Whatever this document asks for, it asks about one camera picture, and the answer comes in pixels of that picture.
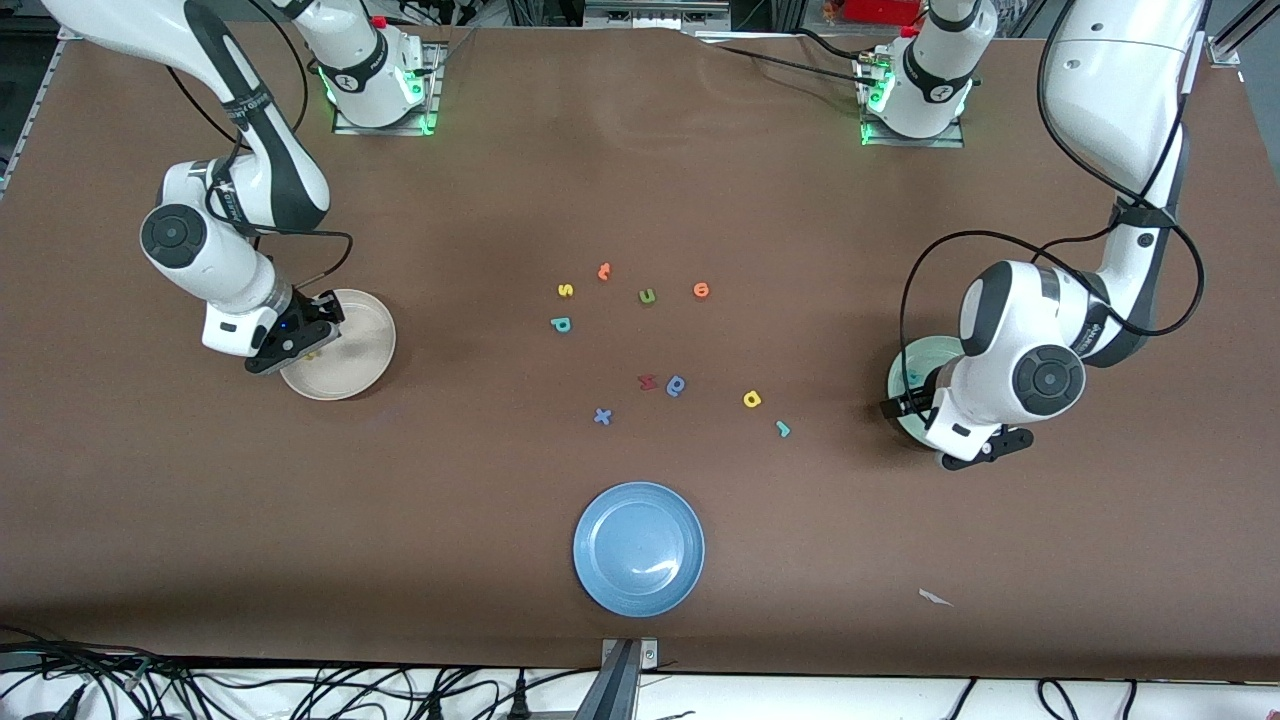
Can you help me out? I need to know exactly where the black cable tangle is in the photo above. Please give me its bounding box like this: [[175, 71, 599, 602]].
[[0, 625, 601, 720]]

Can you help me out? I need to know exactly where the blue plate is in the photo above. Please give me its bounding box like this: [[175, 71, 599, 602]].
[[572, 481, 707, 619]]

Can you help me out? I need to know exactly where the green plate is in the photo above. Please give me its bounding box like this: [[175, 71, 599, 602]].
[[886, 336, 969, 446]]

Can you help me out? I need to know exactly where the black base cable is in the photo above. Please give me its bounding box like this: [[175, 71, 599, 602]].
[[790, 25, 881, 63], [693, 38, 881, 93]]

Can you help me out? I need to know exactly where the red box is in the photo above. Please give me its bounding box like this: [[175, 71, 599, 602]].
[[843, 0, 923, 27]]

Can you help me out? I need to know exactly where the dark aluminium strut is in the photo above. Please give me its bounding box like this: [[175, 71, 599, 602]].
[[575, 640, 641, 720]]

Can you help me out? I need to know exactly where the silver mounting bracket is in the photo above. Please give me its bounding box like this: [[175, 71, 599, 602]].
[[600, 637, 660, 673]]

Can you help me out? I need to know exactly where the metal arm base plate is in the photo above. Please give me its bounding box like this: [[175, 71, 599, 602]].
[[853, 50, 967, 150], [332, 40, 446, 137]]

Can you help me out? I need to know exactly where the aluminium table edge rail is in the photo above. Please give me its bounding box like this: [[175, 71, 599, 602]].
[[0, 40, 61, 193]]

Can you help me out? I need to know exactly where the beige plate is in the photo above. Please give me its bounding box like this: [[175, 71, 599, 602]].
[[280, 288, 398, 402]]

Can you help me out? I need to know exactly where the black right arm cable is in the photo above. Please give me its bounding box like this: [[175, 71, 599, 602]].
[[160, 0, 311, 156], [250, 230, 354, 296]]

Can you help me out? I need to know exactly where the grey power strip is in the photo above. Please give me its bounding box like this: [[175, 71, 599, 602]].
[[583, 0, 733, 33]]

